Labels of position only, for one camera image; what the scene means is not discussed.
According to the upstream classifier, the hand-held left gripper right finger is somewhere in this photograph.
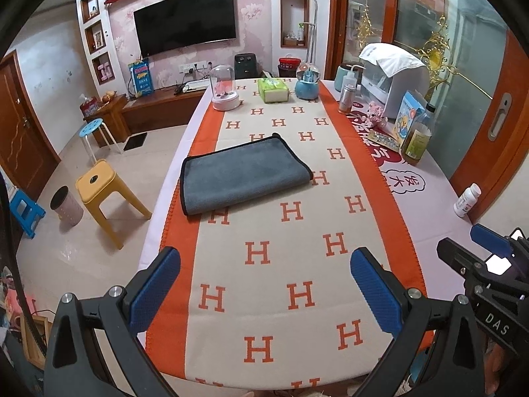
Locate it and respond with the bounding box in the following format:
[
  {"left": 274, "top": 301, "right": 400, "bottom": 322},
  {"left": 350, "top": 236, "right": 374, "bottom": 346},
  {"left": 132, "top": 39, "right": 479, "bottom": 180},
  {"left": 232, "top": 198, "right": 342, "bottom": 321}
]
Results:
[{"left": 349, "top": 246, "right": 487, "bottom": 397}]

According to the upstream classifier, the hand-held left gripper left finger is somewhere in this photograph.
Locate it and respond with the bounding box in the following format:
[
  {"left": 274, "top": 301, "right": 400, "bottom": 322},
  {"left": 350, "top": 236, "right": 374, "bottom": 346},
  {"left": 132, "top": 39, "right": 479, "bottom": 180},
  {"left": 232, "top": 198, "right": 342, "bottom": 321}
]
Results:
[{"left": 43, "top": 246, "right": 183, "bottom": 397}]

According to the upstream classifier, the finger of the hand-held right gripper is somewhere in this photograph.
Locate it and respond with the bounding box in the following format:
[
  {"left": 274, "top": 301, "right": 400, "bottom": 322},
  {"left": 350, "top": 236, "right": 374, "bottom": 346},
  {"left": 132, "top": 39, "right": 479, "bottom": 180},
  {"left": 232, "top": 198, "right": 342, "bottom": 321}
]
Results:
[
  {"left": 470, "top": 223, "right": 516, "bottom": 262},
  {"left": 436, "top": 237, "right": 486, "bottom": 294}
]

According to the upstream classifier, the grey towel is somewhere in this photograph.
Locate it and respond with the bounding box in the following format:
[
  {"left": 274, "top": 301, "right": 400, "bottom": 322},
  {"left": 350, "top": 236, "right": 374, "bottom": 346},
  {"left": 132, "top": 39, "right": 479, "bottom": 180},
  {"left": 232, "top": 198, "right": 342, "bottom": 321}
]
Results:
[{"left": 180, "top": 132, "right": 313, "bottom": 216}]

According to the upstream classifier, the white pill bottle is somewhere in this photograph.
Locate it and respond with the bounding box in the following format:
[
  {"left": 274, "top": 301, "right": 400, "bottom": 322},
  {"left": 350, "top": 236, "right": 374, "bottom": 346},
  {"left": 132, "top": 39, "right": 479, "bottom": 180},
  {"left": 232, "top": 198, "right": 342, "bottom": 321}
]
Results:
[{"left": 453, "top": 184, "right": 482, "bottom": 218}]

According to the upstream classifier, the orange beige printed blanket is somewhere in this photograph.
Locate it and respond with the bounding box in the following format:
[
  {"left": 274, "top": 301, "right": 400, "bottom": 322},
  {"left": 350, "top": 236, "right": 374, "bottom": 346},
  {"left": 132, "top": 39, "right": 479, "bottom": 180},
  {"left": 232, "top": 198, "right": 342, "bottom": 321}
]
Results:
[{"left": 144, "top": 77, "right": 434, "bottom": 393}]

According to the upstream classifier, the yellow oil bottle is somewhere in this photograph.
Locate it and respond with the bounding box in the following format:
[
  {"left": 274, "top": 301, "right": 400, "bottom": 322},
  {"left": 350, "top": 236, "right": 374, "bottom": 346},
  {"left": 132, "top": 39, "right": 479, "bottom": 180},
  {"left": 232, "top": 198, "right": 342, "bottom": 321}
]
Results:
[{"left": 400, "top": 103, "right": 437, "bottom": 165}]

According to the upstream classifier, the pink waste bin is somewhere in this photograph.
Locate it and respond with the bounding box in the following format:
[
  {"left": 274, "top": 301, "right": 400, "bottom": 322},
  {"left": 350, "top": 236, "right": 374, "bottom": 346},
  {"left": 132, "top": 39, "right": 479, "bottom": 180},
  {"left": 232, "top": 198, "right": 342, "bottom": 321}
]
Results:
[{"left": 49, "top": 186, "right": 85, "bottom": 227}]

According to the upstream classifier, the yellow plastic stool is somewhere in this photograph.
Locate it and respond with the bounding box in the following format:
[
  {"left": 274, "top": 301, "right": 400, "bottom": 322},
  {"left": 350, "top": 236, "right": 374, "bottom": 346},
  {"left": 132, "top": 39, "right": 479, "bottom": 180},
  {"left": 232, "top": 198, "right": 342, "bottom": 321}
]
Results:
[{"left": 75, "top": 159, "right": 153, "bottom": 250}]

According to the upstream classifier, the blister pill pack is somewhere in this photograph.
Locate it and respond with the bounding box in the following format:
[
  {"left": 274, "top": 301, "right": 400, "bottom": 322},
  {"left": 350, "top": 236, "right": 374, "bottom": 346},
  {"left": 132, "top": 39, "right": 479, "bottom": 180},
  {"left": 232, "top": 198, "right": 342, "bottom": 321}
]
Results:
[{"left": 366, "top": 129, "right": 402, "bottom": 152}]

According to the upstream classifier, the blue carton box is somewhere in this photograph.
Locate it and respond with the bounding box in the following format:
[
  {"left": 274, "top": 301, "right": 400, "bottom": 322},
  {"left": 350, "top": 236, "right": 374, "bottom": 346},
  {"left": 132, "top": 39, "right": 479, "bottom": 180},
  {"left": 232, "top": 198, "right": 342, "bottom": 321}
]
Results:
[{"left": 392, "top": 90, "right": 427, "bottom": 146}]

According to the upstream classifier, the blue step stool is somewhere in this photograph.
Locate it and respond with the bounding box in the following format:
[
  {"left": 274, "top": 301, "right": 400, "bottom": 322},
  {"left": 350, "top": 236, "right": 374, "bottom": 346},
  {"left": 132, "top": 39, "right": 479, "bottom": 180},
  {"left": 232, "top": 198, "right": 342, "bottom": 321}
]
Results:
[{"left": 8, "top": 189, "right": 46, "bottom": 240}]

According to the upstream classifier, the black floor mat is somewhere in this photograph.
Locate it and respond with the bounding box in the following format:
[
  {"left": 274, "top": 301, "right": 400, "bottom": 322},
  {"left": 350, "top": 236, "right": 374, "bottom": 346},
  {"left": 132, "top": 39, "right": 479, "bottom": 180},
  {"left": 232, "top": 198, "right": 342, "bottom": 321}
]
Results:
[{"left": 123, "top": 132, "right": 148, "bottom": 151}]

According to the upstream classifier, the pink plush toy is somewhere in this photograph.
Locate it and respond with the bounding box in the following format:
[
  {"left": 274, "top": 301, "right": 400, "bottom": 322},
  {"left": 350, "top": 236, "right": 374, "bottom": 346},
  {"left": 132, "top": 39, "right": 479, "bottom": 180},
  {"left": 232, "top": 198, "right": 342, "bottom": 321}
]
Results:
[{"left": 365, "top": 101, "right": 389, "bottom": 128}]

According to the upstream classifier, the blue round stool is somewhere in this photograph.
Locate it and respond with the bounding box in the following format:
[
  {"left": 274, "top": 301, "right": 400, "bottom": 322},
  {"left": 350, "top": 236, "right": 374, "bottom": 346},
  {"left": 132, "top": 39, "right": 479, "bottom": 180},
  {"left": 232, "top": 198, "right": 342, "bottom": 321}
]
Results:
[{"left": 78, "top": 118, "right": 124, "bottom": 163}]

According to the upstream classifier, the wooden side table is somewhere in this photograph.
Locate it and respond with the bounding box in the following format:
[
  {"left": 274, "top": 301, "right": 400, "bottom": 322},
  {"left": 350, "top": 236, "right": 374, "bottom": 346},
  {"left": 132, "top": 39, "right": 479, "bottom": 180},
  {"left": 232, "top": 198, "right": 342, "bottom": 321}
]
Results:
[{"left": 92, "top": 94, "right": 132, "bottom": 148}]

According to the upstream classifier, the white countertop appliance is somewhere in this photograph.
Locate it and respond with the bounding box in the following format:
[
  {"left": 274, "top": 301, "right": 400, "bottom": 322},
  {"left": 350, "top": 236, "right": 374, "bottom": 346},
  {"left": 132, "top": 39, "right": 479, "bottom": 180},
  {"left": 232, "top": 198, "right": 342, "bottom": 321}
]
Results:
[{"left": 358, "top": 43, "right": 431, "bottom": 120}]

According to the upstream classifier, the wooden television cabinet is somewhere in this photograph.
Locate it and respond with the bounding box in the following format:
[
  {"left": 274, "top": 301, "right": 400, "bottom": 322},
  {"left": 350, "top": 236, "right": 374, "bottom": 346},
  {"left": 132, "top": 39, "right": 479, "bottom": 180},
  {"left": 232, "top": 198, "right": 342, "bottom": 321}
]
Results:
[{"left": 121, "top": 86, "right": 208, "bottom": 135}]

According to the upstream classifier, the red snack bag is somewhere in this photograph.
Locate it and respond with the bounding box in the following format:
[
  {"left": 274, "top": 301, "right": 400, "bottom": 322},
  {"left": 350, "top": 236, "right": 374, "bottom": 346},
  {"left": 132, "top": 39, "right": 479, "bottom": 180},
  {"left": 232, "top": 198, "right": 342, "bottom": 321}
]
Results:
[{"left": 79, "top": 94, "right": 100, "bottom": 117}]

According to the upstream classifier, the gold door ornament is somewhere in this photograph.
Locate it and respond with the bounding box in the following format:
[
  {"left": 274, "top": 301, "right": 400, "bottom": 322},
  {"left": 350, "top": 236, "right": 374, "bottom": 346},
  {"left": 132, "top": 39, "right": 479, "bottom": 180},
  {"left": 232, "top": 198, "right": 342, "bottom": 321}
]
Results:
[{"left": 414, "top": 14, "right": 460, "bottom": 80}]

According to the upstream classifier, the brown wooden door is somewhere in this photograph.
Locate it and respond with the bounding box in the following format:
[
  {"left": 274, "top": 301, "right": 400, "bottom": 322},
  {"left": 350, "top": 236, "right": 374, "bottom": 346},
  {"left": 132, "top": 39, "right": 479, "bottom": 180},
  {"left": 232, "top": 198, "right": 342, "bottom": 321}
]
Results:
[{"left": 0, "top": 50, "right": 62, "bottom": 193}]

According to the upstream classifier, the white set-top box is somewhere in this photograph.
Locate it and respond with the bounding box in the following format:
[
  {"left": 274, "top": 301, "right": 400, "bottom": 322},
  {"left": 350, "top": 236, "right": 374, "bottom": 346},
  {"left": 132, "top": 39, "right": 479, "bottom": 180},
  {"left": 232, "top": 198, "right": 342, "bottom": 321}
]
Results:
[{"left": 174, "top": 80, "right": 210, "bottom": 94}]

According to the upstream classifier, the glass sliding door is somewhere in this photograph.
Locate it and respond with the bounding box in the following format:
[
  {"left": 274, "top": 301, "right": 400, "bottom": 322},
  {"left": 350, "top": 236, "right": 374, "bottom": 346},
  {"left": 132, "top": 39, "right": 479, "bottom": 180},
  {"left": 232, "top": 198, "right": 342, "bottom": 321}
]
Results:
[{"left": 331, "top": 0, "right": 529, "bottom": 216}]

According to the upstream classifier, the blue toy box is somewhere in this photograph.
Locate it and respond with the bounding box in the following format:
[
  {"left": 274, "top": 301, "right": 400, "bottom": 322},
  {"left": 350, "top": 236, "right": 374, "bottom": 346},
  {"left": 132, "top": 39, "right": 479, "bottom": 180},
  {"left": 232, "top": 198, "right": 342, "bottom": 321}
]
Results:
[{"left": 127, "top": 59, "right": 156, "bottom": 98}]

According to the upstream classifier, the glass dome ornament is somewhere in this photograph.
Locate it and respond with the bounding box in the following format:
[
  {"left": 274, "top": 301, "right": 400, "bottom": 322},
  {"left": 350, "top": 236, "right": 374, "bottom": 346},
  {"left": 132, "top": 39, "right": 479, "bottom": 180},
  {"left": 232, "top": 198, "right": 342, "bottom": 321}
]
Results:
[{"left": 209, "top": 64, "right": 241, "bottom": 111}]

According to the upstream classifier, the blue snow globe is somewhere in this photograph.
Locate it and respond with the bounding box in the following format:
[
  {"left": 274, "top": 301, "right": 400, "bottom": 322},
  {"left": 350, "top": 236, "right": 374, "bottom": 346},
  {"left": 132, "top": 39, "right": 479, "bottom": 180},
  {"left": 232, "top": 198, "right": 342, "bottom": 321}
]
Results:
[{"left": 294, "top": 61, "right": 321, "bottom": 100}]

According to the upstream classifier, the green tissue box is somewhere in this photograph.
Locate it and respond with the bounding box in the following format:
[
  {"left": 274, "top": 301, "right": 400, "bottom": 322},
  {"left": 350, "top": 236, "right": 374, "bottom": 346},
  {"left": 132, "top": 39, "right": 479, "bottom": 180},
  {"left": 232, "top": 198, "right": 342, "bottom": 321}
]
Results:
[{"left": 257, "top": 77, "right": 290, "bottom": 104}]

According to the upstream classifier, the red lidded container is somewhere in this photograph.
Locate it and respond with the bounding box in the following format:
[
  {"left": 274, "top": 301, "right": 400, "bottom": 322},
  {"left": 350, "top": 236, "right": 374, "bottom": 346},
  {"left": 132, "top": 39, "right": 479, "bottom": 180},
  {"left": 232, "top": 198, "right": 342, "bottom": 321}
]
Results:
[{"left": 277, "top": 57, "right": 307, "bottom": 79}]

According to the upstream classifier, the black air fryer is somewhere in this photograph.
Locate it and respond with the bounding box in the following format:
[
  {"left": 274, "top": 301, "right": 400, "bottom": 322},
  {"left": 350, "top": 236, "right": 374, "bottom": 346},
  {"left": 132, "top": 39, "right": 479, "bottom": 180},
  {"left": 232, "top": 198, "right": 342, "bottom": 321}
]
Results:
[{"left": 234, "top": 53, "right": 258, "bottom": 79}]

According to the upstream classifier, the tall clear bent tube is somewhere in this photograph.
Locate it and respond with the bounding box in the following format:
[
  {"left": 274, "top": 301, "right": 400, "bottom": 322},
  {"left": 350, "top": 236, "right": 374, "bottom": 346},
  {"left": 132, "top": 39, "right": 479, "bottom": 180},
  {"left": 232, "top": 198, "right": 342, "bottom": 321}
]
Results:
[{"left": 304, "top": 0, "right": 319, "bottom": 65}]

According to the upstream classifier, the white curved niche shelf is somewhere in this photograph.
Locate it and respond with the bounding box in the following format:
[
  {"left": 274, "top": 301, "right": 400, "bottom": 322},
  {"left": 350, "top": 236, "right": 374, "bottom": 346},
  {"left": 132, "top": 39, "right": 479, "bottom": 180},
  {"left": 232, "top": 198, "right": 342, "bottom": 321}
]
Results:
[{"left": 75, "top": 0, "right": 115, "bottom": 88}]

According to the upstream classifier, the wooden frame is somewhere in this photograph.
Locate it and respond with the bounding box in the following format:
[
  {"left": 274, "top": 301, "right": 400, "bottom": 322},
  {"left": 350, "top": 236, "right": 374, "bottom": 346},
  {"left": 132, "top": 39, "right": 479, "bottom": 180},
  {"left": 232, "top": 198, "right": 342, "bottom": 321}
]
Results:
[{"left": 16, "top": 313, "right": 53, "bottom": 370}]

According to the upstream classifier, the black wall television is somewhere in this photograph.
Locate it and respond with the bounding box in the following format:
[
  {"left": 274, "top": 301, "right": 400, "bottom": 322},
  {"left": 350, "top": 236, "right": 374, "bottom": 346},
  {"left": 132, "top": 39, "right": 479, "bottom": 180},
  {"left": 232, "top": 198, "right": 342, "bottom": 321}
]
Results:
[{"left": 133, "top": 0, "right": 238, "bottom": 58}]

